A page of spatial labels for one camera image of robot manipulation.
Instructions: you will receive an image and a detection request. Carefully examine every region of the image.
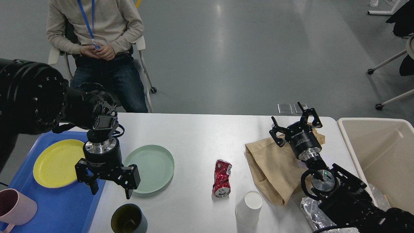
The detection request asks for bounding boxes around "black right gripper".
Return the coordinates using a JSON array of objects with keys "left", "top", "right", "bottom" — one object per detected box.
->
[{"left": 269, "top": 102, "right": 323, "bottom": 161}]

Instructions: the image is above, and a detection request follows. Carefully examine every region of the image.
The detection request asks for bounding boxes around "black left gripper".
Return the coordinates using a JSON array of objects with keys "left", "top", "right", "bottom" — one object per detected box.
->
[{"left": 74, "top": 136, "right": 141, "bottom": 200}]

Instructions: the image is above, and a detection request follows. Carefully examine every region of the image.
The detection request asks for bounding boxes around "dark teal mug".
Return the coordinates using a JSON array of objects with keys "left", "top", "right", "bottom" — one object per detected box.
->
[{"left": 111, "top": 204, "right": 148, "bottom": 233}]

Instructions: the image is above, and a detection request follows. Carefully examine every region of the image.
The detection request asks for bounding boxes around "mint green plate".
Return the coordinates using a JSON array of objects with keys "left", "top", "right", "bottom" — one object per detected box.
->
[{"left": 124, "top": 145, "right": 175, "bottom": 194}]

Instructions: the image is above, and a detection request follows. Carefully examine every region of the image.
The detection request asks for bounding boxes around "crushed red soda can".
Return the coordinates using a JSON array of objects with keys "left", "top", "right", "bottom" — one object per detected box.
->
[{"left": 212, "top": 159, "right": 232, "bottom": 198}]

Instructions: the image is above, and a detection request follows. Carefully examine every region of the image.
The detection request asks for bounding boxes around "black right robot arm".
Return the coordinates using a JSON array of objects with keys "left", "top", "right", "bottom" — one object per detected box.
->
[{"left": 269, "top": 102, "right": 414, "bottom": 233}]

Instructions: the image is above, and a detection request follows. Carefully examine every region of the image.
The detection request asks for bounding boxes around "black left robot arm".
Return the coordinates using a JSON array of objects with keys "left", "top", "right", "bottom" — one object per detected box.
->
[{"left": 0, "top": 59, "right": 141, "bottom": 199}]

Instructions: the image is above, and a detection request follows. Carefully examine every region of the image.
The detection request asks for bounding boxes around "right silver floor plate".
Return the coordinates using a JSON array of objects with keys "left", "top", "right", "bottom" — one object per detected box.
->
[{"left": 294, "top": 103, "right": 308, "bottom": 115}]

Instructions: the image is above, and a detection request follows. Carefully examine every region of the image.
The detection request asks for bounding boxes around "silver floor plate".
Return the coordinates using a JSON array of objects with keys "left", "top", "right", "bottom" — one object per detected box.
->
[
  {"left": 278, "top": 104, "right": 293, "bottom": 115},
  {"left": 294, "top": 103, "right": 308, "bottom": 115}
]

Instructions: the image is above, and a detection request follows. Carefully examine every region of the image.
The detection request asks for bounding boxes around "left silver floor plate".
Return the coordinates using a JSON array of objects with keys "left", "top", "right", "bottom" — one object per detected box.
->
[{"left": 278, "top": 104, "right": 293, "bottom": 115}]

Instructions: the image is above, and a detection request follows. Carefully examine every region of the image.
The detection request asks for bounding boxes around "brown paper bag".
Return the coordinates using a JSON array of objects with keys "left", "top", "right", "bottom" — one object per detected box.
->
[{"left": 245, "top": 137, "right": 307, "bottom": 205}]

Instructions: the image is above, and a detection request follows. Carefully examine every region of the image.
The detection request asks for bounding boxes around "blue plastic tray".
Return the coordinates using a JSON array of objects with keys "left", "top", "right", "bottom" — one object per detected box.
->
[{"left": 8, "top": 131, "right": 105, "bottom": 233}]

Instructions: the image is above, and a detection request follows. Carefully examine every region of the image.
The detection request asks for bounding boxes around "yellow plate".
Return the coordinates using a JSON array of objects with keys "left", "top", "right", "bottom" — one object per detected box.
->
[{"left": 33, "top": 139, "right": 84, "bottom": 188}]

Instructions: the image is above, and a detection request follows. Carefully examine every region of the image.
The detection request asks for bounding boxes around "beige plastic bin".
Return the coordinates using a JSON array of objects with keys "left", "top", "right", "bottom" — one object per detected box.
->
[{"left": 337, "top": 118, "right": 414, "bottom": 213}]

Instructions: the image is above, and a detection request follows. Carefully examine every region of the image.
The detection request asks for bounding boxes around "crumpled silver foil bag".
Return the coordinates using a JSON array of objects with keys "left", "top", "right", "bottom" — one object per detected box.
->
[{"left": 300, "top": 184, "right": 391, "bottom": 231}]

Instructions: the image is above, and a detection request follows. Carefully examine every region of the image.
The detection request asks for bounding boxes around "white paper cup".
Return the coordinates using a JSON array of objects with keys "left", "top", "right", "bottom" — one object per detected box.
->
[{"left": 235, "top": 191, "right": 263, "bottom": 225}]

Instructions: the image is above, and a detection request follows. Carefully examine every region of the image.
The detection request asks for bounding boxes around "pink mug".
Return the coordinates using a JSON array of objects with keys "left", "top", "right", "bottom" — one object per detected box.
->
[{"left": 0, "top": 188, "right": 38, "bottom": 233}]

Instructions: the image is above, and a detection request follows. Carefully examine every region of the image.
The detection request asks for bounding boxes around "seated person beige sweater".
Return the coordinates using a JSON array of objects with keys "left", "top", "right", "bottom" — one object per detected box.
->
[{"left": 46, "top": 0, "right": 148, "bottom": 113}]

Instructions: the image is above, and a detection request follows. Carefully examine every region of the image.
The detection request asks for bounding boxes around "office chair with black coat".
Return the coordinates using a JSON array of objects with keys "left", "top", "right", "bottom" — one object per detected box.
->
[{"left": 367, "top": 0, "right": 414, "bottom": 110}]

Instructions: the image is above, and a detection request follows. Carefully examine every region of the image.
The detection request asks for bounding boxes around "white table leg base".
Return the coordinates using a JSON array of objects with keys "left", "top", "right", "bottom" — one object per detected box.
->
[{"left": 367, "top": 0, "right": 408, "bottom": 15}]

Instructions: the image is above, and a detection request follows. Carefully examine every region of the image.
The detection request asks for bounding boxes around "blue lanyard with badge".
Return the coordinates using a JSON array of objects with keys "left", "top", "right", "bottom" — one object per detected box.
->
[{"left": 77, "top": 0, "right": 100, "bottom": 50}]

